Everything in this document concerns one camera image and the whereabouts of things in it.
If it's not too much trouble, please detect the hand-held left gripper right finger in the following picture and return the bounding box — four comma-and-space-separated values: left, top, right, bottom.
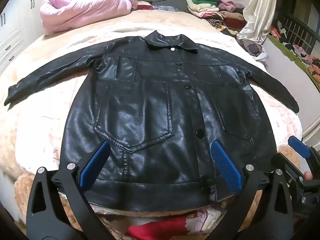
211, 139, 294, 240

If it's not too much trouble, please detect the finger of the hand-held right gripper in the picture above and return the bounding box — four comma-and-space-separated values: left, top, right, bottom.
273, 153, 302, 181
288, 136, 311, 159

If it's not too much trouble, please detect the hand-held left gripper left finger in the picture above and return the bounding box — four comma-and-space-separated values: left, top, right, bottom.
26, 140, 118, 240

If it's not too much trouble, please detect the black leather jacket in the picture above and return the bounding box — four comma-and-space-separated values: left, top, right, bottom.
4, 30, 300, 212

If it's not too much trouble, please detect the heap of colourful clothes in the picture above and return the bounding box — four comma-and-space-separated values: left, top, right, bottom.
269, 25, 320, 83

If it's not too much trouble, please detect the pile of folded clothes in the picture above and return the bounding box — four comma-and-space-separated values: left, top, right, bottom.
186, 0, 248, 36

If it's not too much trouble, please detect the floral cloth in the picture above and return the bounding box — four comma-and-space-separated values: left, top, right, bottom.
184, 209, 223, 233

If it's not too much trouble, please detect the bear printed blanket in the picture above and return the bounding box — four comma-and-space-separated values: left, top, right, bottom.
0, 12, 304, 217

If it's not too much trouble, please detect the white bed side panel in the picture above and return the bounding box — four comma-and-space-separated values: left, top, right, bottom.
262, 36, 320, 142

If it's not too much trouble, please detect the purple cloth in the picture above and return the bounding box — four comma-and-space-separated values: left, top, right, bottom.
246, 42, 263, 57

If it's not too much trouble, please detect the cream satin curtain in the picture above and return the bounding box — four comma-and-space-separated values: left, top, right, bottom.
236, 0, 281, 45

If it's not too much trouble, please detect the pink quilt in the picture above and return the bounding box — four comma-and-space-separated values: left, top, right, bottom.
40, 0, 132, 36

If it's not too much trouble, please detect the white wardrobe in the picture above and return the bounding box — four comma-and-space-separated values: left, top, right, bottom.
0, 0, 45, 67

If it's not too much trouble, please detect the dark red cloth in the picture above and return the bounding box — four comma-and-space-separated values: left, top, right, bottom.
136, 1, 154, 11

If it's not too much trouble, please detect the blue patterned cloth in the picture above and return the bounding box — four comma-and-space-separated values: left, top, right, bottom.
152, 4, 179, 12

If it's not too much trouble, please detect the black metal rail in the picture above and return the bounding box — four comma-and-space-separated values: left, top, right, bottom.
277, 5, 320, 55

